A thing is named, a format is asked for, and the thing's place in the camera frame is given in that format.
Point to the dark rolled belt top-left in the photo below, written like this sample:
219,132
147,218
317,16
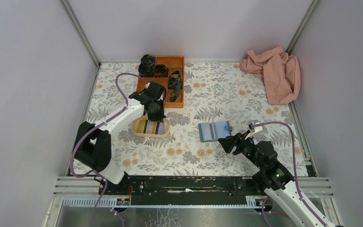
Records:
146,70

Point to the cards in beige tray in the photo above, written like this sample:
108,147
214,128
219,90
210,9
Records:
155,128

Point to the white slotted cable duct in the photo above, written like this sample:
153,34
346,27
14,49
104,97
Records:
188,200

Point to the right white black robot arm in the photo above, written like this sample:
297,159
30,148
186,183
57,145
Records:
297,205

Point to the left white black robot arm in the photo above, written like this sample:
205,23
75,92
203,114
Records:
93,146

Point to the dark rolled belt middle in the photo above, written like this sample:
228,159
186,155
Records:
161,71

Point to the beige oval tray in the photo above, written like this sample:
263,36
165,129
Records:
137,128

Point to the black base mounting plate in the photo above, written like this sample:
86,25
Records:
137,185

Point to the blue leather card holder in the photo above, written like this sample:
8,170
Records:
212,131

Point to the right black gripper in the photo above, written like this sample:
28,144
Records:
229,142

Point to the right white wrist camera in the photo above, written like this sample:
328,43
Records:
254,128

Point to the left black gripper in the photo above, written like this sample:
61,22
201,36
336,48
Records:
159,117

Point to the dark rolled belt outside box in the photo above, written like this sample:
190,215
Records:
148,59

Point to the floral patterned table mat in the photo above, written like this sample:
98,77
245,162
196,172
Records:
212,92

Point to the pink crumpled cloth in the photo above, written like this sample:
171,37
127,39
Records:
279,71

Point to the orange compartment organizer box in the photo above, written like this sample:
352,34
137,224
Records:
173,63

